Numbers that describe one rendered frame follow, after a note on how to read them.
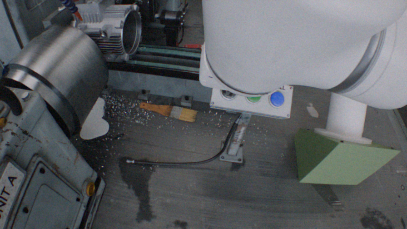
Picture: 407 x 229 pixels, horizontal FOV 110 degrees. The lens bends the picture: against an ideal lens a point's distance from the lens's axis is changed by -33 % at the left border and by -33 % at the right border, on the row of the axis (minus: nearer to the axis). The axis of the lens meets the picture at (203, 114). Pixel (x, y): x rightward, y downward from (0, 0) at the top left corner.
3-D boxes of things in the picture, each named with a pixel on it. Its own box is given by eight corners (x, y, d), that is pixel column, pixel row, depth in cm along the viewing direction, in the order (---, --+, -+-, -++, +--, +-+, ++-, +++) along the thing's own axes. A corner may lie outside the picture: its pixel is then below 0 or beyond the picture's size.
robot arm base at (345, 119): (345, 134, 64) (353, 83, 62) (383, 146, 45) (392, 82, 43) (303, 128, 63) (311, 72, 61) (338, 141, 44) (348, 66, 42)
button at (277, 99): (267, 105, 42) (270, 104, 41) (269, 91, 43) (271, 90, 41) (281, 107, 42) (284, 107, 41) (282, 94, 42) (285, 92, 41)
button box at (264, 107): (209, 107, 47) (209, 105, 42) (214, 77, 47) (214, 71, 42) (282, 119, 46) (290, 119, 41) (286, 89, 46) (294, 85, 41)
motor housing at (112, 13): (78, 66, 67) (63, 21, 52) (102, 39, 79) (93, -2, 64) (125, 71, 66) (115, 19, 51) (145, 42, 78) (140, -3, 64)
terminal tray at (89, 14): (73, 24, 58) (68, 6, 52) (89, 11, 65) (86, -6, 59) (101, 24, 57) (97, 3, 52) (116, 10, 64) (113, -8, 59)
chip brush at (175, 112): (137, 111, 71) (137, 109, 70) (143, 100, 74) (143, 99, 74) (195, 123, 69) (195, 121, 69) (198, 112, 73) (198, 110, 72)
